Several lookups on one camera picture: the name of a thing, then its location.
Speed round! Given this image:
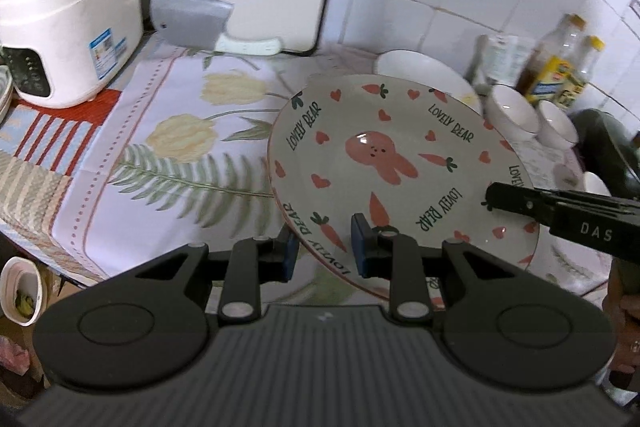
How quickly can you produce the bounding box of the white seasoning packet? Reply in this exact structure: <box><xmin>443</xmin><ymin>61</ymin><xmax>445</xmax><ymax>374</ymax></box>
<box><xmin>481</xmin><ymin>34</ymin><xmax>537</xmax><ymax>88</ymax></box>

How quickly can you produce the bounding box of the rabbit and carrot print plate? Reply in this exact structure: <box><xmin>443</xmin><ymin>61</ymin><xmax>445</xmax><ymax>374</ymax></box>
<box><xmin>267</xmin><ymin>74</ymin><xmax>541</xmax><ymax>303</ymax></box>

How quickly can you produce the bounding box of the dark cooking pot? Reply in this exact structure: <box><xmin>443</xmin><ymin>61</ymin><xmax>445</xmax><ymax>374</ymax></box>
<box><xmin>570</xmin><ymin>107</ymin><xmax>640</xmax><ymax>204</ymax></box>

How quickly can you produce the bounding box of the pink plastic bag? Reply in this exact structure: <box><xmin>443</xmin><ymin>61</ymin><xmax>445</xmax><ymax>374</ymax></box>
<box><xmin>0</xmin><ymin>334</ymin><xmax>32</xmax><ymax>371</ymax></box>

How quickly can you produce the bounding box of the yellow cap vinegar bottle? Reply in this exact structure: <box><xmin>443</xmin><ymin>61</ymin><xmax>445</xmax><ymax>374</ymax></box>
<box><xmin>559</xmin><ymin>35</ymin><xmax>607</xmax><ymax>108</ymax></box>

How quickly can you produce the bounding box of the striped patchwork cloth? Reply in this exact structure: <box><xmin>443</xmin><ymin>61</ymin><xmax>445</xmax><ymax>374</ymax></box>
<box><xmin>0</xmin><ymin>88</ymin><xmax>124</xmax><ymax>259</ymax></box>

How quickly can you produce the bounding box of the floral tablecloth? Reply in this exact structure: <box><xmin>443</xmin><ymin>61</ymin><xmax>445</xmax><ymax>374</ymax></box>
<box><xmin>55</xmin><ymin>41</ymin><xmax>621</xmax><ymax>309</ymax></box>

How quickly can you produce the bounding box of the stack of plates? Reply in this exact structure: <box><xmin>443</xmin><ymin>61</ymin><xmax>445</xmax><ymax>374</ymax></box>
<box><xmin>0</xmin><ymin>62</ymin><xmax>16</xmax><ymax>124</ymax></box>

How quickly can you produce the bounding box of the cleaver with white handle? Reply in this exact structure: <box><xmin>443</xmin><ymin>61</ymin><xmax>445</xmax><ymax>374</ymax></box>
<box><xmin>150</xmin><ymin>0</ymin><xmax>282</xmax><ymax>56</ymax></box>

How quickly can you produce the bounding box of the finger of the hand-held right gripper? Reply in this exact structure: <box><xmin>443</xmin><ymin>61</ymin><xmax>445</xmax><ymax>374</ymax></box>
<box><xmin>482</xmin><ymin>181</ymin><xmax>557</xmax><ymax>229</ymax></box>

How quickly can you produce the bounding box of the white paper tub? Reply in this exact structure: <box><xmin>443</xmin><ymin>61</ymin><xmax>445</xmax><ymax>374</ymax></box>
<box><xmin>0</xmin><ymin>256</ymin><xmax>44</xmax><ymax>326</ymax></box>

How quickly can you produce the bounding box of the white bowl with dark rim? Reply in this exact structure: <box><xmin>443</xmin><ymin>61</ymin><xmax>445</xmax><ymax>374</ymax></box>
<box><xmin>484</xmin><ymin>84</ymin><xmax>542</xmax><ymax>144</ymax></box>
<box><xmin>537</xmin><ymin>99</ymin><xmax>581</xmax><ymax>152</ymax></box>

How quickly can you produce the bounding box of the orange cap cooking wine bottle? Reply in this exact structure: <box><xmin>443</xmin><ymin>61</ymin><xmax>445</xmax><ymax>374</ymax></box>
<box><xmin>516</xmin><ymin>13</ymin><xmax>589</xmax><ymax>104</ymax></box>

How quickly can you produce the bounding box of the white rice cooker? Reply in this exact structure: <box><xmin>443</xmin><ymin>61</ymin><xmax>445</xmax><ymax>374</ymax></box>
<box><xmin>0</xmin><ymin>0</ymin><xmax>150</xmax><ymax>110</ymax></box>

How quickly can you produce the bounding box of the plain white plate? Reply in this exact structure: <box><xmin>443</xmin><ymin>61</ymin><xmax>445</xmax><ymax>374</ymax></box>
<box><xmin>374</xmin><ymin>50</ymin><xmax>484</xmax><ymax>118</ymax></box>

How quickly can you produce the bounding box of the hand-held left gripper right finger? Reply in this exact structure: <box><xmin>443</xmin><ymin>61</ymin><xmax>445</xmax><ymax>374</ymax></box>
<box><xmin>350</xmin><ymin>213</ymin><xmax>507</xmax><ymax>324</ymax></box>

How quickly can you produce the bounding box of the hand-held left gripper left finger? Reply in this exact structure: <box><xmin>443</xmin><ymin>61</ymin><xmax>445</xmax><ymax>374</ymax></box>
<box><xmin>135</xmin><ymin>226</ymin><xmax>301</xmax><ymax>326</ymax></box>

